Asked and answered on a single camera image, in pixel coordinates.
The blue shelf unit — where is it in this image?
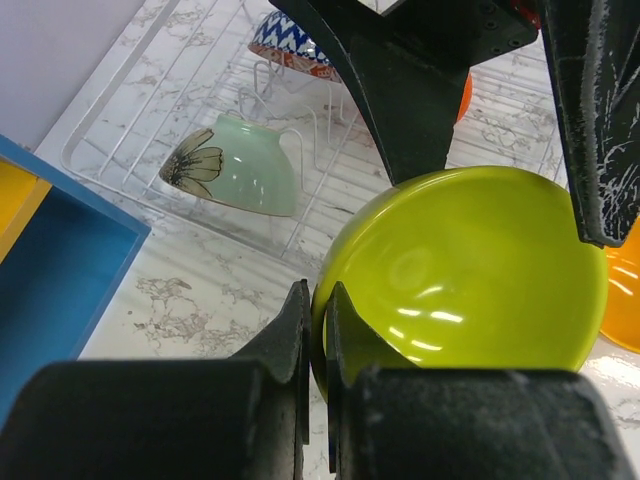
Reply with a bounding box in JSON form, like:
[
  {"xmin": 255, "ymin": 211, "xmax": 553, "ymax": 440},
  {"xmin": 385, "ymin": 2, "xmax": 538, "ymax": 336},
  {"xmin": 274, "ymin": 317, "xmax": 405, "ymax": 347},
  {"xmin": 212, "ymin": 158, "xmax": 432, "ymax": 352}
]
[{"xmin": 1, "ymin": 137, "xmax": 151, "ymax": 418}]

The lime green bowl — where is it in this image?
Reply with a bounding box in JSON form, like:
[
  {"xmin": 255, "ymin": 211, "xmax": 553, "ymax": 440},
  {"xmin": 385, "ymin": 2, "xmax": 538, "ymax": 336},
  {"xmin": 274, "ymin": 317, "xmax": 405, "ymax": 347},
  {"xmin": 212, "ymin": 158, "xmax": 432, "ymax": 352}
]
[{"xmin": 311, "ymin": 166, "xmax": 607, "ymax": 393}]

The mint green flower bowl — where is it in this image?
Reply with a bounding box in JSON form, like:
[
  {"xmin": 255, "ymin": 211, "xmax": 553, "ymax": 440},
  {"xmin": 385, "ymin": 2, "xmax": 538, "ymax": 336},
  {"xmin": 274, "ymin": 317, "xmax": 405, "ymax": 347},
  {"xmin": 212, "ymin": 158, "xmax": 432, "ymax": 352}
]
[{"xmin": 159, "ymin": 114, "xmax": 298, "ymax": 217}]

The red-orange bowl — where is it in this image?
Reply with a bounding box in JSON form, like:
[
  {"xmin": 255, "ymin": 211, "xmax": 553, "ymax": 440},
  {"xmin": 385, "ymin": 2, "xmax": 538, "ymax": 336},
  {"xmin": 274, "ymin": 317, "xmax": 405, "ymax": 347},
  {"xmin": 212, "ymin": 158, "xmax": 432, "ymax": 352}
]
[{"xmin": 456, "ymin": 74, "xmax": 473, "ymax": 121}]

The white wire dish rack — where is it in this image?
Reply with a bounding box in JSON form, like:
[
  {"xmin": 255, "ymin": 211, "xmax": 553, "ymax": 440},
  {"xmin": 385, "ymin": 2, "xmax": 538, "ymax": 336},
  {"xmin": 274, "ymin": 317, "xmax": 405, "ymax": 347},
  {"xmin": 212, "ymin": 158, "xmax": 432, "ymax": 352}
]
[{"xmin": 60, "ymin": 0, "xmax": 571, "ymax": 261}]

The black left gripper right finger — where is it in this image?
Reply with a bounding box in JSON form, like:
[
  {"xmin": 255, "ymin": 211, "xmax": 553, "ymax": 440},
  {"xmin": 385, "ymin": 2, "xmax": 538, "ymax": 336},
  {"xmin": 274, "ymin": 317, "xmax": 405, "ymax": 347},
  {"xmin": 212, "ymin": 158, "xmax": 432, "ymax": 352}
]
[{"xmin": 325, "ymin": 284, "xmax": 635, "ymax": 479}]

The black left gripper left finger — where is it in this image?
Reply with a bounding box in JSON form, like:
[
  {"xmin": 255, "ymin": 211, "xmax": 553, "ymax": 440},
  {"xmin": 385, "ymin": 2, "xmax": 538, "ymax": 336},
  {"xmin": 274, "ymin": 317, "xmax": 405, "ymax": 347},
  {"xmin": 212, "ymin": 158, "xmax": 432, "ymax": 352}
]
[{"xmin": 1, "ymin": 280, "xmax": 311, "ymax": 479}]

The yellow-orange bowl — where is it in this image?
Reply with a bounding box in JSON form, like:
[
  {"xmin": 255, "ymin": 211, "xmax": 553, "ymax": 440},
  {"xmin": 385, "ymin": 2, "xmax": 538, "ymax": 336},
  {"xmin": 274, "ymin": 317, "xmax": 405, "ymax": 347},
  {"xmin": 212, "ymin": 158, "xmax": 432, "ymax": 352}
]
[{"xmin": 600, "ymin": 240, "xmax": 639, "ymax": 353}]

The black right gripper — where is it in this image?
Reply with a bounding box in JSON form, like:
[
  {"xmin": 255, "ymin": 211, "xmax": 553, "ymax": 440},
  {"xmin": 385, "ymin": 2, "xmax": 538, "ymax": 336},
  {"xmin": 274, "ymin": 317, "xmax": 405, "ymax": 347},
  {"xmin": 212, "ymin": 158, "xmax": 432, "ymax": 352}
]
[{"xmin": 274, "ymin": 1, "xmax": 639, "ymax": 247}]

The blue patterned red-inside bowl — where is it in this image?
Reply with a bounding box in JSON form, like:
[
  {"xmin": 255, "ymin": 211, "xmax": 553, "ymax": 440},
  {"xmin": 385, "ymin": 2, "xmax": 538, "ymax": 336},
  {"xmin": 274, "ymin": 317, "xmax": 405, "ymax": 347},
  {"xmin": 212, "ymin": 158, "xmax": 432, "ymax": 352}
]
[{"xmin": 248, "ymin": 9, "xmax": 341, "ymax": 83}]

